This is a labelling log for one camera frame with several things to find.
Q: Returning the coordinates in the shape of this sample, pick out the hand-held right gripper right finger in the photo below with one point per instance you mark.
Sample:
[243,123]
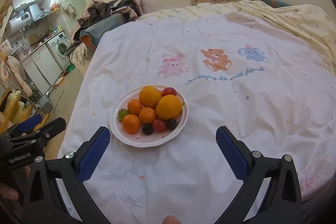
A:
[231,153]

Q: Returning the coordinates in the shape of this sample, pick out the pink strawberry print plate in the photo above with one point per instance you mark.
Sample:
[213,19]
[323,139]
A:
[160,140]

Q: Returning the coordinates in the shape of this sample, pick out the person's right hand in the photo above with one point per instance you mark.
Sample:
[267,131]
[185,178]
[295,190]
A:
[172,220]

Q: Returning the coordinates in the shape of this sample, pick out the steel range hood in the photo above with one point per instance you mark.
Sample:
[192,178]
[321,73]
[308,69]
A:
[35,11]

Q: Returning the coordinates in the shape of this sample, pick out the white base cabinet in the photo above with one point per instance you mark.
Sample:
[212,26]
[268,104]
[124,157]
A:
[40,65]

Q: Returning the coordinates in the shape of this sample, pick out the green tomato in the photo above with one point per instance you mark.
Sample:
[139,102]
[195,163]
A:
[121,113]

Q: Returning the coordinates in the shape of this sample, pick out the white washing machine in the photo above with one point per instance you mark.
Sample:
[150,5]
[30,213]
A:
[59,49]

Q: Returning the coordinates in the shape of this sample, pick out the person's left hand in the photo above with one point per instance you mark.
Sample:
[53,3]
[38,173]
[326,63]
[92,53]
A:
[9,192]

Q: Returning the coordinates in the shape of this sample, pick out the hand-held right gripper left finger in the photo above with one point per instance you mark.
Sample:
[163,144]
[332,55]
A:
[94,153]

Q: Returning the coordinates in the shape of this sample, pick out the red cherry tomato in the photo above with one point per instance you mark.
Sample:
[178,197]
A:
[169,91]
[159,125]

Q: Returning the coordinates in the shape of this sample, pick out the small tangerine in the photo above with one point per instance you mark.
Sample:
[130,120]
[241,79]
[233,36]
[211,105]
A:
[147,115]
[134,106]
[131,123]

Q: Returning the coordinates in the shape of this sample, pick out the pile of clothes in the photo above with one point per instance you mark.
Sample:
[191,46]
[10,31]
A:
[101,10]

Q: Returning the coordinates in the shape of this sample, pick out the large orange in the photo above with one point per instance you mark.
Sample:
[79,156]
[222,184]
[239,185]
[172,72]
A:
[150,96]
[168,107]

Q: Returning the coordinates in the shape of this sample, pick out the pink bow print cloth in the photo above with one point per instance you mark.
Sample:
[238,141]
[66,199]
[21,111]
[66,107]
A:
[315,174]

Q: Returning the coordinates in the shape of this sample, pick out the pink hanging clothes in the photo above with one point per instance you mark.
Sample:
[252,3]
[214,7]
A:
[13,71]

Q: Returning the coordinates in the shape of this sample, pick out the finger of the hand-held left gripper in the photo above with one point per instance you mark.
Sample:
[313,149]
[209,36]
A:
[52,127]
[30,123]

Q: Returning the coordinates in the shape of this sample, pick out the hanging plastic bag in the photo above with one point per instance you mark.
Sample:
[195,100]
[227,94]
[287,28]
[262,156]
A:
[55,5]

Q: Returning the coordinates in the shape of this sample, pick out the hanging cloth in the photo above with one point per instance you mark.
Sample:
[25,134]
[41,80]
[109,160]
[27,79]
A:
[68,10]

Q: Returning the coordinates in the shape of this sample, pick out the white water heater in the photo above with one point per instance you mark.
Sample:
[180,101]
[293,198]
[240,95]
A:
[17,23]

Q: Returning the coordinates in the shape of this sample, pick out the blue grey cushion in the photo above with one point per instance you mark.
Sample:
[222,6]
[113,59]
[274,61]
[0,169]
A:
[98,29]

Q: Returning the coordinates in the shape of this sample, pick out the yellow wooden rack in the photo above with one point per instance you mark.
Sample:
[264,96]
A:
[15,113]

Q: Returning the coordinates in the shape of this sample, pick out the white animal print blanket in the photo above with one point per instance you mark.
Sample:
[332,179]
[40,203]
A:
[223,113]

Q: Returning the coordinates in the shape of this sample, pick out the dark purple grape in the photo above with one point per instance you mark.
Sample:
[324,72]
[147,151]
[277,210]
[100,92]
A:
[172,123]
[147,129]

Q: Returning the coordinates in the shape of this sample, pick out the green dustpan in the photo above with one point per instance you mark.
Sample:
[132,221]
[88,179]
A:
[70,67]

